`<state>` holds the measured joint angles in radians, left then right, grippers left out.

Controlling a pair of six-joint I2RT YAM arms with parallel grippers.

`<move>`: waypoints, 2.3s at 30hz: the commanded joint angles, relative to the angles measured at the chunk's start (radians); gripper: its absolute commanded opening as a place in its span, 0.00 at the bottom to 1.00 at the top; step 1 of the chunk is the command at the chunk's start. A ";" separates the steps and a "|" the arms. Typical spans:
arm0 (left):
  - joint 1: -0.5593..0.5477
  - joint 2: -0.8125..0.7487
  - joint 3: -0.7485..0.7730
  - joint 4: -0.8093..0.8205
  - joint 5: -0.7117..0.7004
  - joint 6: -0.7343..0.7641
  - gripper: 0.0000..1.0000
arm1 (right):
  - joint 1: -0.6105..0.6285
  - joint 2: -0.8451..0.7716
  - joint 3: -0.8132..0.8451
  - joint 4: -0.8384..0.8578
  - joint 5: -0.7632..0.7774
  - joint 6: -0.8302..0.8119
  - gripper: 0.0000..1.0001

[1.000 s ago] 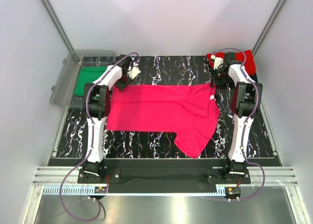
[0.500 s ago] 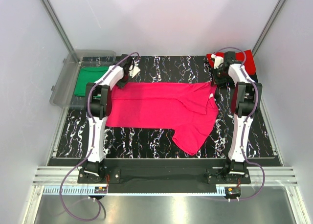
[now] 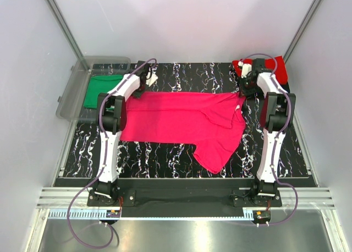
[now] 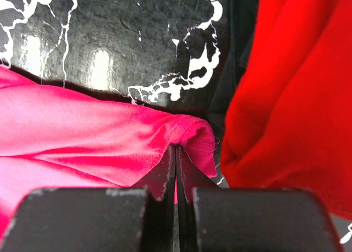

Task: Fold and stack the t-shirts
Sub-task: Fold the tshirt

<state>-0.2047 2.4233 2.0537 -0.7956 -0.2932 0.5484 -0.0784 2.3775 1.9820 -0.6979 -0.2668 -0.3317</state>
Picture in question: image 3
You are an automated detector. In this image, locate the pink t shirt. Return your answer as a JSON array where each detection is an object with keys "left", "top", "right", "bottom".
[{"left": 120, "top": 92, "right": 246, "bottom": 174}]

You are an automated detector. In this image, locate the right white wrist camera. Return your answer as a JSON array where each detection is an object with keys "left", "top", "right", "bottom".
[{"left": 238, "top": 61, "right": 252, "bottom": 79}]

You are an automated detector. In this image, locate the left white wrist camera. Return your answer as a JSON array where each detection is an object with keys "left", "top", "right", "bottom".
[{"left": 146, "top": 68, "right": 158, "bottom": 87}]

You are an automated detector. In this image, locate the left orange connector board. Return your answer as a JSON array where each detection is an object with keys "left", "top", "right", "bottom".
[{"left": 107, "top": 210, "right": 120, "bottom": 218}]

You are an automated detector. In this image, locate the orange connector board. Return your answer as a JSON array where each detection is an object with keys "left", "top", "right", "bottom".
[
  {"left": 107, "top": 210, "right": 120, "bottom": 218},
  {"left": 255, "top": 210, "right": 271, "bottom": 219}
]

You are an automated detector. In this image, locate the aluminium frame rail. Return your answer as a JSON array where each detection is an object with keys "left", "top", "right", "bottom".
[{"left": 37, "top": 188, "right": 91, "bottom": 207}]

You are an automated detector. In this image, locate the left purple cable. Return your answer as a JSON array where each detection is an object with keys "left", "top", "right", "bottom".
[{"left": 65, "top": 58, "right": 159, "bottom": 250}]

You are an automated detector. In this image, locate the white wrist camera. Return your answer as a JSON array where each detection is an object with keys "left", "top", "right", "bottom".
[
  {"left": 146, "top": 68, "right": 158, "bottom": 87},
  {"left": 238, "top": 61, "right": 252, "bottom": 79}
]

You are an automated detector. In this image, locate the right orange connector board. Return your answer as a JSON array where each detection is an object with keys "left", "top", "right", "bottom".
[{"left": 255, "top": 210, "right": 271, "bottom": 219}]

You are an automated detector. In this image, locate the folded red t shirt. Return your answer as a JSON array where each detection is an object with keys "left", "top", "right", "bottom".
[{"left": 232, "top": 56, "right": 288, "bottom": 85}]

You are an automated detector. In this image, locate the green t shirt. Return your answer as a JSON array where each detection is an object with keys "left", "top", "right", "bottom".
[{"left": 83, "top": 75, "right": 123, "bottom": 109}]

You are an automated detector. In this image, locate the clear plastic bin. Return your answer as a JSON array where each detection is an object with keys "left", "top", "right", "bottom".
[{"left": 56, "top": 56, "right": 131, "bottom": 122}]

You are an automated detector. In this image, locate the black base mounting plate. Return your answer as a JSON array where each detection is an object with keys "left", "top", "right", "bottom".
[{"left": 87, "top": 178, "right": 266, "bottom": 220}]

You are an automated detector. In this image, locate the folded black t shirt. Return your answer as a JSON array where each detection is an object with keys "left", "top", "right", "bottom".
[{"left": 281, "top": 83, "right": 290, "bottom": 93}]

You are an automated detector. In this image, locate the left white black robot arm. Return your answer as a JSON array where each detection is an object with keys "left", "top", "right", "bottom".
[{"left": 89, "top": 61, "right": 153, "bottom": 206}]

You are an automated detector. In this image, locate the white slotted cable duct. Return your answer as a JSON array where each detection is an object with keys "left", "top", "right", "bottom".
[{"left": 48, "top": 209, "right": 120, "bottom": 220}]

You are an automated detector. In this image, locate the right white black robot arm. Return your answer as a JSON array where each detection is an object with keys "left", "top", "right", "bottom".
[{"left": 237, "top": 58, "right": 296, "bottom": 207}]

